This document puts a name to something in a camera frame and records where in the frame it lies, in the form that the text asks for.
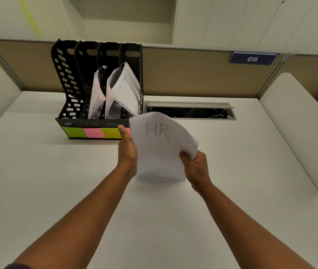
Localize blue number plate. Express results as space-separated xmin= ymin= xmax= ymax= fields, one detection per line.
xmin=229 ymin=52 xmax=278 ymax=65

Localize person's right hand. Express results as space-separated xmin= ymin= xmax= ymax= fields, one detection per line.
xmin=179 ymin=150 xmax=213 ymax=195

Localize white paper sheet stack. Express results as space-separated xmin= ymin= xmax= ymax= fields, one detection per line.
xmin=129 ymin=112 xmax=199 ymax=182

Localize person's left forearm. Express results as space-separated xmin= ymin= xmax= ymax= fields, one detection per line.
xmin=4 ymin=165 xmax=135 ymax=269

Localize beige desk partition panel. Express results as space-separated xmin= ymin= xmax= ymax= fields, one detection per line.
xmin=0 ymin=38 xmax=318 ymax=104

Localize green sticky note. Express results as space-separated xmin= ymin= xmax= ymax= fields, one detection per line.
xmin=61 ymin=127 xmax=87 ymax=138

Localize white papers with pink print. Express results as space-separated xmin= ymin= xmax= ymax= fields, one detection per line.
xmin=88 ymin=69 xmax=107 ymax=120

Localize yellow-green tape strip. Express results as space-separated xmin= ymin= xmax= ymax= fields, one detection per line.
xmin=17 ymin=0 xmax=42 ymax=37

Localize grey desk cable tray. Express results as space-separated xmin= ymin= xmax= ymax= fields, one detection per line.
xmin=144 ymin=101 xmax=237 ymax=121

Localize white papers with green writing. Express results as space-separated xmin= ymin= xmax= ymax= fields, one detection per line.
xmin=105 ymin=61 xmax=141 ymax=120

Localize person's right forearm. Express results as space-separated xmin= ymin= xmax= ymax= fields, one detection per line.
xmin=198 ymin=184 xmax=318 ymax=269

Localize white wall cabinets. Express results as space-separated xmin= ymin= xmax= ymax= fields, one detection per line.
xmin=173 ymin=0 xmax=318 ymax=56

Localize black perforated file organizer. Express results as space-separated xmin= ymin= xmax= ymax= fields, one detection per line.
xmin=51 ymin=39 xmax=144 ymax=140

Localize person's left hand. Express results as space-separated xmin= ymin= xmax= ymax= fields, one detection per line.
xmin=117 ymin=125 xmax=138 ymax=181

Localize white cables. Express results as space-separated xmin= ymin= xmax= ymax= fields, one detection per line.
xmin=187 ymin=108 xmax=232 ymax=120

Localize yellow-green sticky note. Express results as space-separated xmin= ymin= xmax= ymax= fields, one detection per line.
xmin=101 ymin=128 xmax=121 ymax=139

